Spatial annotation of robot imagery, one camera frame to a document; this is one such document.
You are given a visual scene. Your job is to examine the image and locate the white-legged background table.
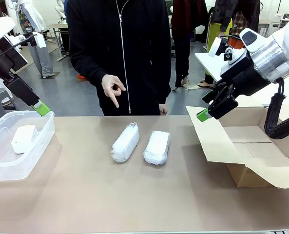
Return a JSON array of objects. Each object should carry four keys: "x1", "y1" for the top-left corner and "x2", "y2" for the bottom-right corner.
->
[{"x1": 48, "y1": 23, "x2": 71, "y2": 61}]

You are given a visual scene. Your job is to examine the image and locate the person's right forearm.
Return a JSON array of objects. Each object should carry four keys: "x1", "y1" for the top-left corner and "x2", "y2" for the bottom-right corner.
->
[{"x1": 70, "y1": 43, "x2": 108, "y2": 88}]

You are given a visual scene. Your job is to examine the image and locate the bystander in orange trousers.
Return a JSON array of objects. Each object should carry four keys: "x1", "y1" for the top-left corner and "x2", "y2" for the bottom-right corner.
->
[{"x1": 226, "y1": 11, "x2": 247, "y2": 49}]

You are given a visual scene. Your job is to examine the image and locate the unwrapped white clock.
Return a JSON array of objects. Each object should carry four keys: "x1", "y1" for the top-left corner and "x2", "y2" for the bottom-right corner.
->
[{"x1": 11, "y1": 124, "x2": 38, "y2": 155}]

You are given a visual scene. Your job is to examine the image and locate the tall bubble-wrapped clock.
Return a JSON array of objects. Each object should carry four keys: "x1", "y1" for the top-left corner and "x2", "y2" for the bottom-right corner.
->
[{"x1": 111, "y1": 121, "x2": 140, "y2": 163}]

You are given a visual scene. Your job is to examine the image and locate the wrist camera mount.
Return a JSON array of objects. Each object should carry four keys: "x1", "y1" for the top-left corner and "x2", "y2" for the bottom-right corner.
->
[
  {"x1": 209, "y1": 36, "x2": 251, "y2": 78},
  {"x1": 5, "y1": 30, "x2": 47, "y2": 49}
]

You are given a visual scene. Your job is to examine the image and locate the person's left forearm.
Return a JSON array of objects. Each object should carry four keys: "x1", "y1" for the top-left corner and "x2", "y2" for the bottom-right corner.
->
[{"x1": 157, "y1": 70, "x2": 172, "y2": 105}]

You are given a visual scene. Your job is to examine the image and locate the bystander in dark red top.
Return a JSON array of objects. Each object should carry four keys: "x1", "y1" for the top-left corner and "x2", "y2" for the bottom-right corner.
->
[{"x1": 171, "y1": 0, "x2": 210, "y2": 91}]

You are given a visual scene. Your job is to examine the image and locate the person in black hoodie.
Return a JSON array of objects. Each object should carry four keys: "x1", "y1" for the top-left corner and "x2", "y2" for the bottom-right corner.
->
[{"x1": 67, "y1": 0, "x2": 172, "y2": 117}]

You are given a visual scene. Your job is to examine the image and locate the brown cardboard box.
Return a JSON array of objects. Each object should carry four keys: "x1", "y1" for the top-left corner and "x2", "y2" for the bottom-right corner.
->
[{"x1": 185, "y1": 95, "x2": 289, "y2": 190}]

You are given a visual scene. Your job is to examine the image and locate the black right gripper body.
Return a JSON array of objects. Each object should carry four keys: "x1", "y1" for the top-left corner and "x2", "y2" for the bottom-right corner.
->
[{"x1": 219, "y1": 56, "x2": 274, "y2": 97}]

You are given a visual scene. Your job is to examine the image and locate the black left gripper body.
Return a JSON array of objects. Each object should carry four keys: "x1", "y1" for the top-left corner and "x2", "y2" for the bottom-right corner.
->
[{"x1": 0, "y1": 36, "x2": 16, "y2": 82}]

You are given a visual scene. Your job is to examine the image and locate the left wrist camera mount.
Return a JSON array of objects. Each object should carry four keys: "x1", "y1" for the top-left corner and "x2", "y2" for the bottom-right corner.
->
[{"x1": 5, "y1": 30, "x2": 47, "y2": 49}]

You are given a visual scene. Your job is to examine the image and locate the person's right hand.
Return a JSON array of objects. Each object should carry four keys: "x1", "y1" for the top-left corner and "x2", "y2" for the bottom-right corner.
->
[{"x1": 101, "y1": 74, "x2": 127, "y2": 109}]

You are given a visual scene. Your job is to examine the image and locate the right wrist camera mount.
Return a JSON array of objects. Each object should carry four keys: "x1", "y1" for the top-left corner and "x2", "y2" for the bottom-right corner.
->
[{"x1": 209, "y1": 36, "x2": 251, "y2": 78}]

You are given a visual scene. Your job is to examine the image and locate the bystander with yellow apron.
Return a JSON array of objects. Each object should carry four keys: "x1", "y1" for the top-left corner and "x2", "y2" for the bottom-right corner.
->
[{"x1": 197, "y1": 0, "x2": 261, "y2": 88}]

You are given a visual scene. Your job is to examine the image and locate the clear plastic bin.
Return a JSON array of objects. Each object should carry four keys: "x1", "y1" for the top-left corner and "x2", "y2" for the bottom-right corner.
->
[{"x1": 0, "y1": 110, "x2": 56, "y2": 181}]

